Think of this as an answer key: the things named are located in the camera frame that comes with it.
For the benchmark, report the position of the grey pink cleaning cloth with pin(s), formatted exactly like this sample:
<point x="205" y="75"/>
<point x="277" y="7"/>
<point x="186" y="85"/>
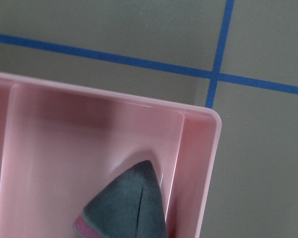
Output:
<point x="130" y="206"/>

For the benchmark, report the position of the pink plastic bin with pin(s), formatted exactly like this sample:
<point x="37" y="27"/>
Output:
<point x="60" y="144"/>

